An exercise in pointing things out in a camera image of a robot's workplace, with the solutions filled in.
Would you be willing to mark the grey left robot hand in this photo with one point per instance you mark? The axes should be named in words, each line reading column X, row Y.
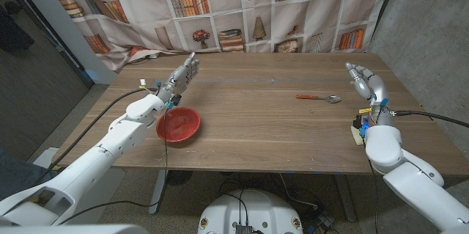
column 179, row 78

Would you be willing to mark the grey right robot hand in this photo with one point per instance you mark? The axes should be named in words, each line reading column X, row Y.
column 373, row 85

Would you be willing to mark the pale yellow sponge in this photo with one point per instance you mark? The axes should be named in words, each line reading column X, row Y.
column 356, row 135

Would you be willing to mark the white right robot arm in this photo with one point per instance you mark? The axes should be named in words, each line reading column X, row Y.
column 399, row 168

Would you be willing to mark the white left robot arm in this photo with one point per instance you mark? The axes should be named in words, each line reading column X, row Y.
column 91, row 164

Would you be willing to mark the red plastic bowl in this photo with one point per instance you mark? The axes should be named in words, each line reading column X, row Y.
column 179, row 124

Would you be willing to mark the printed bookshelf backdrop cloth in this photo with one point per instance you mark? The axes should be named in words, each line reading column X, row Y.
column 234, row 14

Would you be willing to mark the white table leg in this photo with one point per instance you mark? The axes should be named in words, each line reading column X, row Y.
column 158, row 190
column 345, row 197

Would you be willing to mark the floor power strip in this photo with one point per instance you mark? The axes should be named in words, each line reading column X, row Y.
column 325, row 220

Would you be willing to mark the white robot torso base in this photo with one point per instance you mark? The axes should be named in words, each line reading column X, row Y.
column 249, row 208

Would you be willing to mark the white floor plate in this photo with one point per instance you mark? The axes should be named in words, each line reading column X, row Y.
column 42, row 157

